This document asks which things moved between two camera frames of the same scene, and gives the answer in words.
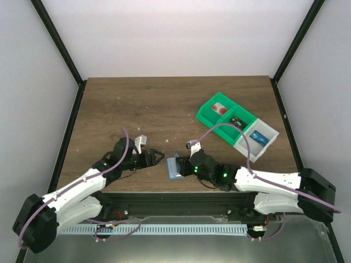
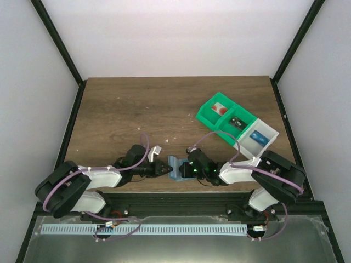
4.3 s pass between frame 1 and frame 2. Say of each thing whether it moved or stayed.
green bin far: stayed
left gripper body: moved
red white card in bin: stayed
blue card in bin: stayed
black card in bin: stayed
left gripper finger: moved
